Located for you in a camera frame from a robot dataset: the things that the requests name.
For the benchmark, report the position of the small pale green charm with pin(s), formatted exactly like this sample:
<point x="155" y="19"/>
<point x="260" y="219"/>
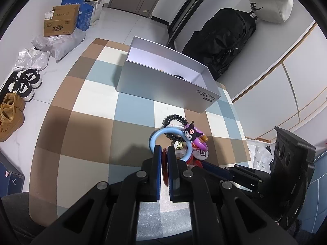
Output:
<point x="179" y="145"/>

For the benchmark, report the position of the brown cardboard box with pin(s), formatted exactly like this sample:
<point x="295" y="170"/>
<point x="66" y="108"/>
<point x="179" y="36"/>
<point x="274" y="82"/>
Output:
<point x="60" y="25"/>

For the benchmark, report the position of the white sack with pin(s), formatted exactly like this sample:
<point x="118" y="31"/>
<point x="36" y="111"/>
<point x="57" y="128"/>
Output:
<point x="97" y="12"/>

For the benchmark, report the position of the white tote bag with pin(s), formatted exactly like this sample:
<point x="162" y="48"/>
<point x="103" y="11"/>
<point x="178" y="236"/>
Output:
<point x="268" y="0"/>

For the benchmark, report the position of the black backpack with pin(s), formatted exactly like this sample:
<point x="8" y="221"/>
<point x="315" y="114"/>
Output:
<point x="222" y="40"/>

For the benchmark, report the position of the black and white sneaker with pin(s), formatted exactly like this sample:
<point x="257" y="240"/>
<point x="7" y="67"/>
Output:
<point x="21" y="89"/>
<point x="32" y="77"/>

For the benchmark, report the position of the checkered tablecloth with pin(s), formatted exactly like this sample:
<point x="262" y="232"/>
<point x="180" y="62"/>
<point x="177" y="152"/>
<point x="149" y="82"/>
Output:
<point x="89" y="107"/>

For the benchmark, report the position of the black coat rack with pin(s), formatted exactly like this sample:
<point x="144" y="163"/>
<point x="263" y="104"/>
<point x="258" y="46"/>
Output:
<point x="184" y="12"/>

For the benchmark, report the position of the crumpled silver plastic bag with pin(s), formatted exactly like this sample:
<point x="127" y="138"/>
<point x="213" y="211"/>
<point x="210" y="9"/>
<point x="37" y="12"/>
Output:
<point x="30" y="60"/>

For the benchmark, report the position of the blue cardboard box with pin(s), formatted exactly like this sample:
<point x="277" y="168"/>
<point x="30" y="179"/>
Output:
<point x="85" y="17"/>

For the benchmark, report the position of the grey plastic parcel bag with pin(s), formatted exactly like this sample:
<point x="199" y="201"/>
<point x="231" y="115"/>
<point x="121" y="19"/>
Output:
<point x="63" y="46"/>

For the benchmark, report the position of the white wardrobe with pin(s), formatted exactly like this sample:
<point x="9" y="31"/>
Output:
<point x="293" y="81"/>

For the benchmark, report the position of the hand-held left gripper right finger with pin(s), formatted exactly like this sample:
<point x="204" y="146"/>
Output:
<point x="172" y="163"/>

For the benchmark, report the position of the silver cardboard box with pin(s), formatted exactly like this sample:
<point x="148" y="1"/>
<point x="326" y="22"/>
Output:
<point x="158" y="86"/>

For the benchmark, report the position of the dark blue shoebox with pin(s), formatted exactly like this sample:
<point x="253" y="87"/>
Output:
<point x="11" y="178"/>

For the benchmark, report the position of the red and white round pendant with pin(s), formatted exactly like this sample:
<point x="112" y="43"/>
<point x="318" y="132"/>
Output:
<point x="201" y="154"/>

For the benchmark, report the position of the tan boot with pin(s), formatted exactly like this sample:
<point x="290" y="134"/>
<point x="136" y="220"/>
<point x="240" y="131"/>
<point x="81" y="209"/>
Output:
<point x="10" y="122"/>
<point x="12" y="101"/>

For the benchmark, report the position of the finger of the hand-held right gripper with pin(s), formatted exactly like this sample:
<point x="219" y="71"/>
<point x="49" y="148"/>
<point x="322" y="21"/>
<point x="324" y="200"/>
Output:
<point x="217" y="170"/>
<point x="251" y="187"/>

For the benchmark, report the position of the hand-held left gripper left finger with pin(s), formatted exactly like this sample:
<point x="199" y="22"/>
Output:
<point x="157" y="158"/>

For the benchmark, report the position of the dark cloth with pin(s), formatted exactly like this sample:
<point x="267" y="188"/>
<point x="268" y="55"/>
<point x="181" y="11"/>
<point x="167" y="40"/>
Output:
<point x="18" y="219"/>

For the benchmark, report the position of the dark red bangle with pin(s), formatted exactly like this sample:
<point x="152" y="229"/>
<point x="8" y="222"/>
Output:
<point x="165" y="173"/>

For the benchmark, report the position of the white plastic bag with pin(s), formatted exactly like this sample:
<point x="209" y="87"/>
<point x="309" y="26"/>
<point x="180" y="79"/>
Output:
<point x="261" y="158"/>

